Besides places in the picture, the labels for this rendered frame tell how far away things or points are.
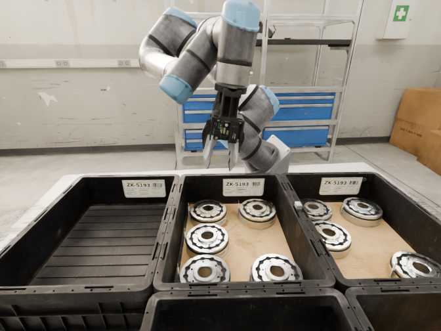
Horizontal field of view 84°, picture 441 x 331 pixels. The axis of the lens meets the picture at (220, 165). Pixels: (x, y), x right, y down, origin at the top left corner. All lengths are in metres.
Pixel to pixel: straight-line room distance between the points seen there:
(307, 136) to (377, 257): 2.17
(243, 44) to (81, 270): 0.59
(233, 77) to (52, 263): 0.58
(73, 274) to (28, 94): 3.31
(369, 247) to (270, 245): 0.24
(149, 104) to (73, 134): 1.08
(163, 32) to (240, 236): 0.71
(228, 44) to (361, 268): 0.55
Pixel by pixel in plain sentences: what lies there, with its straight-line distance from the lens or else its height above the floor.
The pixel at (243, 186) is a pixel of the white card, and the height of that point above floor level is 0.89.
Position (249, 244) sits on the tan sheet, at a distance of 0.65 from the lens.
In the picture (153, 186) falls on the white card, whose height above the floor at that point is 0.90.
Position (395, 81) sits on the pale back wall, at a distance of 4.23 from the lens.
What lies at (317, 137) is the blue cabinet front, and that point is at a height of 0.42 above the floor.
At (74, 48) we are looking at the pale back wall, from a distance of 3.52.
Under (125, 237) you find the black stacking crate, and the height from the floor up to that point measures 0.83.
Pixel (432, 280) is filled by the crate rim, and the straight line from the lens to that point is 0.56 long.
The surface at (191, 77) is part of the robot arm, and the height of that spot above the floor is 1.21.
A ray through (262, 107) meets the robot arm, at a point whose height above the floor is 1.08.
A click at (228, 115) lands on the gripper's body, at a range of 0.53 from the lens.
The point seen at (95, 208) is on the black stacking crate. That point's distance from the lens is 0.86.
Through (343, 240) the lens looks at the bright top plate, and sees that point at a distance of 0.67.
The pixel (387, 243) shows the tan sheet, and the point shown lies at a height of 0.83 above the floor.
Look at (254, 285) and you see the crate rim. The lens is 0.44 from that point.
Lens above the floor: 1.27
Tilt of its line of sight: 25 degrees down
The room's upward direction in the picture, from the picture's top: straight up
